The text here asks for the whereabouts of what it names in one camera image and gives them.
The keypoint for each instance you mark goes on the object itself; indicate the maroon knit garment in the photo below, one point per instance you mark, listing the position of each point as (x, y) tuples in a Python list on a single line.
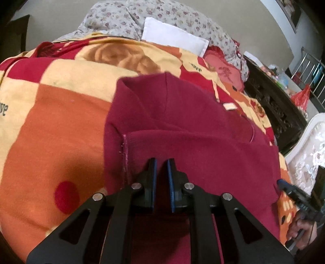
[(190, 127)]

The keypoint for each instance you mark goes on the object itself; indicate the red heart cushion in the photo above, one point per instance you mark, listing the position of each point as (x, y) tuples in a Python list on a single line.
[(223, 71)]

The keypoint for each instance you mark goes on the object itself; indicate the white upholstered chair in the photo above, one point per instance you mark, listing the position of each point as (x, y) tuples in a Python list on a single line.
[(307, 152)]

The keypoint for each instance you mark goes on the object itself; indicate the orange red patterned blanket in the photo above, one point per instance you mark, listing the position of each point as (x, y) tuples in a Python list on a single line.
[(63, 114)]

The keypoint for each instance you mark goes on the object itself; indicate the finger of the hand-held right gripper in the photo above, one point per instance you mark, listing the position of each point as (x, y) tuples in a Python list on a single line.
[(289, 189)]

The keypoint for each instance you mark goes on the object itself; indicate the white pillow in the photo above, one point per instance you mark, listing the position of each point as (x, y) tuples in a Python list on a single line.
[(172, 35)]

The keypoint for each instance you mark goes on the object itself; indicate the grey floral quilt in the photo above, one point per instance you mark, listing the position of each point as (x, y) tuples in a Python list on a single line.
[(114, 17)]

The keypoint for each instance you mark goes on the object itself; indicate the dark carved wooden dresser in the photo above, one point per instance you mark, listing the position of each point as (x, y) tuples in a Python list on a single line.
[(274, 101)]

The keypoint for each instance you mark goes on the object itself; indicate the red plastic bag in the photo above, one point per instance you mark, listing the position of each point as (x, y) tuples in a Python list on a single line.
[(302, 97)]

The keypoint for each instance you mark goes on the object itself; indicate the framed wall picture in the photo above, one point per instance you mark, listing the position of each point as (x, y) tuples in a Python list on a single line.
[(289, 12)]

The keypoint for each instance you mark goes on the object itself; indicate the person's right hand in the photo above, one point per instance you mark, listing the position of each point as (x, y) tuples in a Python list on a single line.
[(302, 229)]

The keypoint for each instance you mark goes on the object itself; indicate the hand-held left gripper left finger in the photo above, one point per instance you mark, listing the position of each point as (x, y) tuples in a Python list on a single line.
[(154, 182)]

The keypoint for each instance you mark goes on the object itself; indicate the dark wooden cabinet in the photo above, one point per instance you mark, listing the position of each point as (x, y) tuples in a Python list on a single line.
[(17, 33)]

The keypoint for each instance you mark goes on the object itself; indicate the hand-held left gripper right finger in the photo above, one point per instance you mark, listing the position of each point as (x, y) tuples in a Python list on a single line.
[(170, 185)]

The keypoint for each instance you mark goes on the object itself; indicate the metal rack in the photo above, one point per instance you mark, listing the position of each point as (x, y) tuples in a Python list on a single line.
[(308, 71)]

